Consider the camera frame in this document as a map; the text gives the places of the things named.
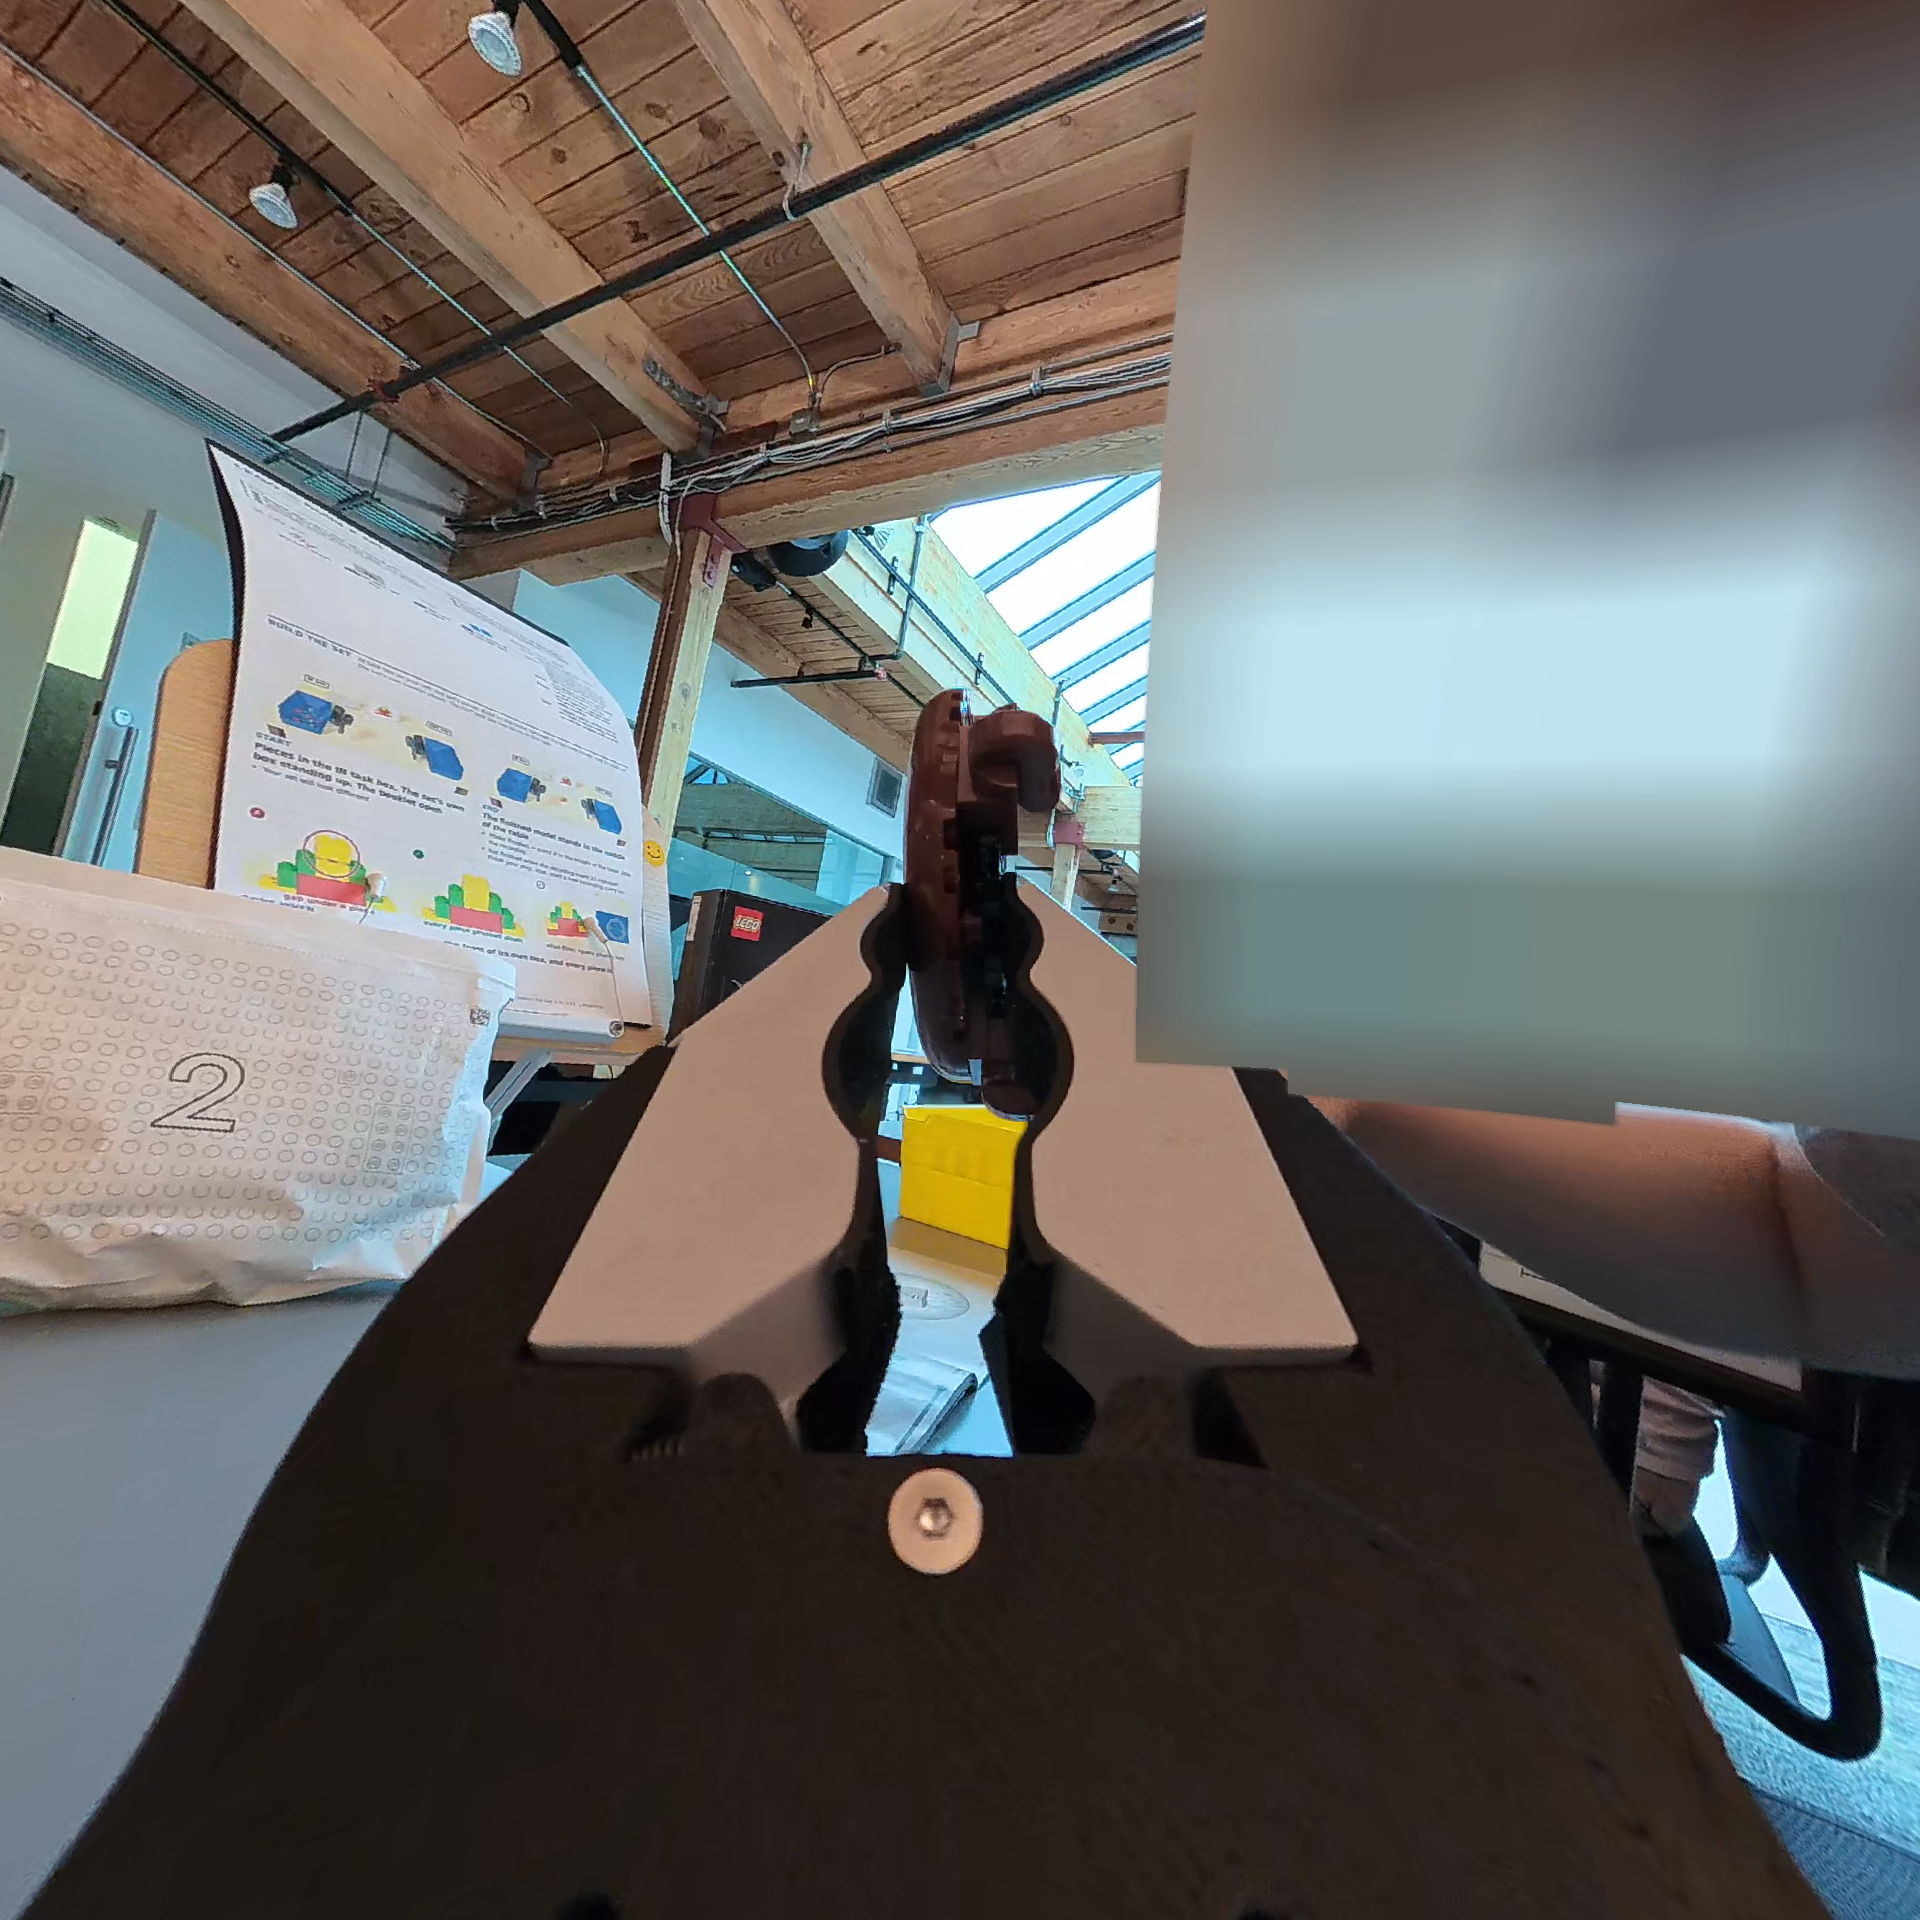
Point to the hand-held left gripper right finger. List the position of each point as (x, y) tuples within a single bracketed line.
[(1184, 1215)]

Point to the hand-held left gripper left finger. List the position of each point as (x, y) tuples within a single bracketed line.
[(704, 1201)]

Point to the round brown brick assembly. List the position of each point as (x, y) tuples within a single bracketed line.
[(941, 856)]

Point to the person's right forearm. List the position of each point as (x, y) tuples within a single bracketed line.
[(1576, 1215)]

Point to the yellow Lego brick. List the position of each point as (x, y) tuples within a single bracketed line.
[(960, 1178)]

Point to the black toy box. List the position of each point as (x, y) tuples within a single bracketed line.
[(751, 961)]

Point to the white instruction booklet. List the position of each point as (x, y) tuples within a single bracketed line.
[(930, 1401)]

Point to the white numbered paper bag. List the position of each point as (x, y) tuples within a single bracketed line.
[(225, 1095)]

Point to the white instruction poster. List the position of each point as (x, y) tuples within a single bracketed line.
[(421, 750)]

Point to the wooden poster board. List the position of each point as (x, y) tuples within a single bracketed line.
[(187, 764)]

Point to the person's grey printed shirt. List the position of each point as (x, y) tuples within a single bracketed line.
[(1868, 1244)]

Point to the black office chair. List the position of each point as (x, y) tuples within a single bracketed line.
[(1837, 1652)]

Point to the glass door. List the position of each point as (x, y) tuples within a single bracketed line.
[(76, 721)]

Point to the black ceiling pipe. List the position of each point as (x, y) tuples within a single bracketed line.
[(751, 233)]

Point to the ceiling spotlight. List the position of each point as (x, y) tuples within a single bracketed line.
[(493, 37), (272, 202)]

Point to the wooden support post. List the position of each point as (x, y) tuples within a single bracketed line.
[(681, 692)]

